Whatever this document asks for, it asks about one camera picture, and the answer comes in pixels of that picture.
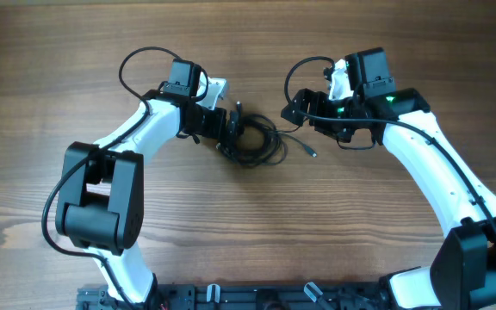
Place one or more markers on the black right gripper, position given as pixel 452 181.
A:
pixel 299 108

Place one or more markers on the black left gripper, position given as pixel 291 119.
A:
pixel 231 129

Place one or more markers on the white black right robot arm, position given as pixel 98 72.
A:
pixel 362 94

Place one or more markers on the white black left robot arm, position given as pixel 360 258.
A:
pixel 100 196

